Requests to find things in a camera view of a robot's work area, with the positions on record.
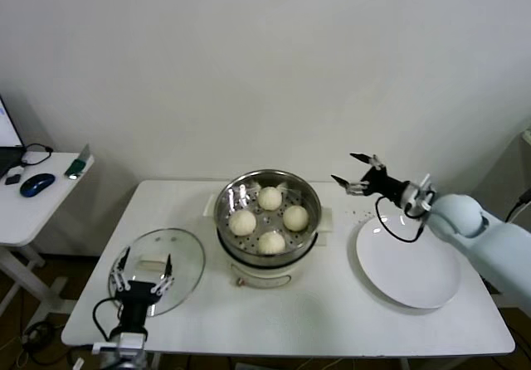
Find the white steamed baozi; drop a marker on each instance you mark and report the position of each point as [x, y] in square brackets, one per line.
[269, 198]
[242, 222]
[295, 217]
[271, 242]

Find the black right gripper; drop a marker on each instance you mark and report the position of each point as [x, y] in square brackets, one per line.
[386, 185]

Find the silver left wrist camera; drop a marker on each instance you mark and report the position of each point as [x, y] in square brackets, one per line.
[124, 343]

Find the blue computer mouse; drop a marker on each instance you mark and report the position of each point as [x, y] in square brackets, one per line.
[37, 184]

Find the small green grey device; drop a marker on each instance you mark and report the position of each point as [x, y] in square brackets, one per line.
[75, 166]

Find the glass pot lid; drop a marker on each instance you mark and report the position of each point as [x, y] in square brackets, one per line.
[186, 262]

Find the steel steamer basket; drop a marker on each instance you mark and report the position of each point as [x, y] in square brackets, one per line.
[311, 196]

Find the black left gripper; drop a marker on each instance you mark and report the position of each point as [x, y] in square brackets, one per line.
[139, 299]

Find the black laptop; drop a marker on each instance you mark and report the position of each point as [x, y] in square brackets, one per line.
[6, 129]

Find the white round plate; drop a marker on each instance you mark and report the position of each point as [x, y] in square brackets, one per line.
[406, 262]

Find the pale right robot arm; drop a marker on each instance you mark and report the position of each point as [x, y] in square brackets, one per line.
[489, 241]

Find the black white usb adapter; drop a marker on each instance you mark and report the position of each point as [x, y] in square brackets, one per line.
[11, 179]

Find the white electric pot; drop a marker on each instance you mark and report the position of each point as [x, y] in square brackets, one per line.
[257, 272]

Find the white side table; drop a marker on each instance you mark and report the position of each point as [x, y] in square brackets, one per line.
[37, 212]

